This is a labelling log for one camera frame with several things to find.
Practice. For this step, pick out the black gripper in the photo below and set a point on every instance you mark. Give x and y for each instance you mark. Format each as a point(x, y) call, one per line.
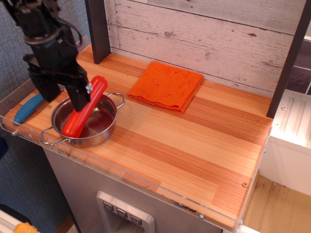
point(53, 61)

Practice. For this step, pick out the red toy hot dog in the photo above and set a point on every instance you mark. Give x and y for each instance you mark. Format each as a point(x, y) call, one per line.
point(77, 120)

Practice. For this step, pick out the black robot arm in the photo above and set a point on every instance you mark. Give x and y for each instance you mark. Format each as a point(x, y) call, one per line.
point(36, 17)

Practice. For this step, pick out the stainless steel pan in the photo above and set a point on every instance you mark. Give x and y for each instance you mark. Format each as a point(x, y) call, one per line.
point(98, 128)

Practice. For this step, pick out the orange folded cloth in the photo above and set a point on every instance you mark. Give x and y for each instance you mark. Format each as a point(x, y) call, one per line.
point(166, 86)

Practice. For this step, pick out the grey toy fridge cabinet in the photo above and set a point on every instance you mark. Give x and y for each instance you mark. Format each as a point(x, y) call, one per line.
point(81, 184)

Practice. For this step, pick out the silver ice dispenser panel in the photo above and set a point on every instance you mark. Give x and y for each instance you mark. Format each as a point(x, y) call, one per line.
point(121, 214)

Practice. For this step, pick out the yellow object at bottom left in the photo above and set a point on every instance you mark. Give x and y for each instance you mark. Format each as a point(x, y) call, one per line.
point(25, 228)

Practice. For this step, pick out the white toy sink unit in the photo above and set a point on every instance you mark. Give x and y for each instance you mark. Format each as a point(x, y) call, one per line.
point(287, 158)

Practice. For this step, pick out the blue handled metal spoon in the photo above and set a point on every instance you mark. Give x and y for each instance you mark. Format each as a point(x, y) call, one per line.
point(27, 109)

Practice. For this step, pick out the dark left shelf post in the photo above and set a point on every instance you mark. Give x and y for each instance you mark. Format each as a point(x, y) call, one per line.
point(98, 29)

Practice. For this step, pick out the dark shelf post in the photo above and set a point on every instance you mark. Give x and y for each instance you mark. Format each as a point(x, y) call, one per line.
point(98, 29)
point(291, 58)

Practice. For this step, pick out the clear acrylic guard rail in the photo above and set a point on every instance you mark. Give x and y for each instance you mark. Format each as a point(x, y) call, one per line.
point(164, 160)

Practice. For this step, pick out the dark right shelf post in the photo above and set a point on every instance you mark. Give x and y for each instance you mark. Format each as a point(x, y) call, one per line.
point(291, 58)

